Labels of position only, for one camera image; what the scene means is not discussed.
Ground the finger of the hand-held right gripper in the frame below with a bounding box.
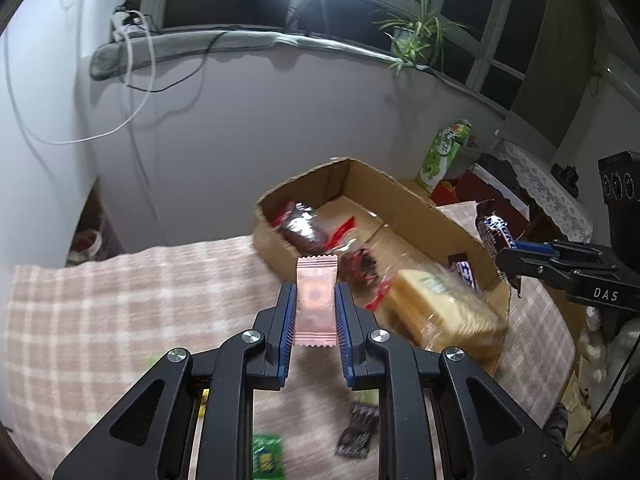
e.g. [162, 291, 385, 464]
[510, 239, 620, 267]
[494, 249, 582, 297]

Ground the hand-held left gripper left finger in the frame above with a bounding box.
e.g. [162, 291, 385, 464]
[52, 282, 299, 480]

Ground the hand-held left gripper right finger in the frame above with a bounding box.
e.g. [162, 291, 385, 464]
[334, 282, 581, 480]

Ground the pink snack packet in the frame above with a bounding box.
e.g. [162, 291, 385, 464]
[295, 255, 340, 349]

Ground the brown chocolate bar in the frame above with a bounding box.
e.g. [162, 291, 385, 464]
[446, 254, 480, 292]
[475, 199, 519, 262]

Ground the clear bag of red dates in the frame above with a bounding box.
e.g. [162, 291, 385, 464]
[270, 201, 359, 257]
[345, 246, 397, 312]

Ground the clear-wrapped biscuit pack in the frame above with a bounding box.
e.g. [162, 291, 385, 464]
[387, 262, 509, 354]

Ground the cardboard box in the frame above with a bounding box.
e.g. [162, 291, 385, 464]
[252, 157, 514, 379]

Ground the white lace cloth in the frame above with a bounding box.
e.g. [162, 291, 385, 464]
[492, 140, 596, 244]

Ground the small black device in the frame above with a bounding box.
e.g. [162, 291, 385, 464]
[552, 163, 581, 187]

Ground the red box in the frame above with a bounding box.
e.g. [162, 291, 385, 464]
[432, 167, 531, 242]

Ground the small dark candy wrapper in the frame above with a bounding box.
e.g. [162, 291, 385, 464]
[336, 402, 380, 460]

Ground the white soft toy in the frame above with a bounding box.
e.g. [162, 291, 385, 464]
[579, 310, 640, 412]

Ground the green drink carton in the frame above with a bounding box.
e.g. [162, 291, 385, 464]
[417, 119, 474, 194]

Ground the green candy packet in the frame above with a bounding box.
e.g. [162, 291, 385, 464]
[252, 434, 285, 480]

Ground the dark curtain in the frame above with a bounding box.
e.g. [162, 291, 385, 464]
[510, 0, 602, 147]

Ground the checked tablecloth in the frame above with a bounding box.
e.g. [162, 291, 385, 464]
[5, 200, 581, 480]

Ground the red container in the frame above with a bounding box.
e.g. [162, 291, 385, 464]
[70, 230, 104, 264]

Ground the potted spider plant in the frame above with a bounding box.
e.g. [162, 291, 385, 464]
[372, 0, 482, 77]

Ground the white cabinet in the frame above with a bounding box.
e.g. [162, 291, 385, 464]
[0, 0, 103, 286]

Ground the grey windowsill cloth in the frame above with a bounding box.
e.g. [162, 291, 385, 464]
[89, 30, 442, 81]

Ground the black tripod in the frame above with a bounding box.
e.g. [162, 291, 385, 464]
[285, 0, 332, 39]

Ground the window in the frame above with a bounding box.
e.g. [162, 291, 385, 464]
[125, 0, 557, 112]

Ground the white cable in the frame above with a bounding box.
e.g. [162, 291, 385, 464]
[2, 0, 157, 146]

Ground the black cable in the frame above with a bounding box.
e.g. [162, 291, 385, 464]
[112, 30, 237, 94]

